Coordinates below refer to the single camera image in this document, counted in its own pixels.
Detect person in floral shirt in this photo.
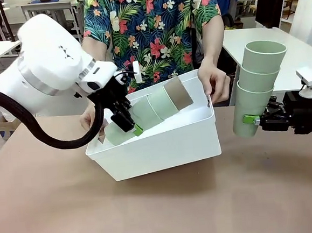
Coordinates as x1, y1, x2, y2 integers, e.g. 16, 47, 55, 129
78, 0, 228, 98

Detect black vertical stand pole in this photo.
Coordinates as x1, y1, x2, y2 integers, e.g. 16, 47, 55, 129
0, 0, 16, 43

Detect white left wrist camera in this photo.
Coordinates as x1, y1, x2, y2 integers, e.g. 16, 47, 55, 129
131, 60, 144, 84

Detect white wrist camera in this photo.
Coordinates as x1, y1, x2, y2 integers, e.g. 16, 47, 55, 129
295, 66, 312, 101
131, 60, 144, 84

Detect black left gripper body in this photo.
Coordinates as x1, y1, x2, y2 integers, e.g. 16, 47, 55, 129
102, 73, 133, 115

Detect black computer monitor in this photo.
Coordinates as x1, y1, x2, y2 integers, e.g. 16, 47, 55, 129
253, 0, 287, 30

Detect person's right forearm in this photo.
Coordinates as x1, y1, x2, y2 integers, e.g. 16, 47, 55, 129
81, 34, 110, 65

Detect person's left hand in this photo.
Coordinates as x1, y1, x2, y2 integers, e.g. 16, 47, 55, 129
196, 55, 233, 105

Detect wooden chair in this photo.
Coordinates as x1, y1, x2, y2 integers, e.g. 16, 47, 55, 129
281, 0, 304, 20

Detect brown plastic cup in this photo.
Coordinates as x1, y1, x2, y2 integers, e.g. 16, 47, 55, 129
162, 74, 195, 114

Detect white plastic basket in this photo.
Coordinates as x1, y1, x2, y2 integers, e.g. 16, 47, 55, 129
78, 67, 224, 185

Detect person's left forearm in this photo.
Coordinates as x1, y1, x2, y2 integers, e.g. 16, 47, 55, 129
200, 16, 227, 65

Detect person's right hand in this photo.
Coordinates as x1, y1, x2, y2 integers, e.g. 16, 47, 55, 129
78, 101, 110, 139

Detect black office chair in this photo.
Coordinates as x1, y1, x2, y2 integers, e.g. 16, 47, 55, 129
221, 13, 237, 31

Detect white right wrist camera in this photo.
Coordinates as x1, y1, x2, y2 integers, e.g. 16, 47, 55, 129
295, 66, 312, 101

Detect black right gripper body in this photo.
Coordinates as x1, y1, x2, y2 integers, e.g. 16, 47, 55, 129
282, 89, 312, 136

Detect large white side table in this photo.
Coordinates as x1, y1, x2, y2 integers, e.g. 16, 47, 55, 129
220, 22, 312, 107

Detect light green plastic cup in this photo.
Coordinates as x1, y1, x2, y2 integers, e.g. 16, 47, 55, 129
237, 61, 282, 95
145, 83, 181, 123
242, 38, 289, 76
228, 77, 279, 139
100, 94, 165, 148

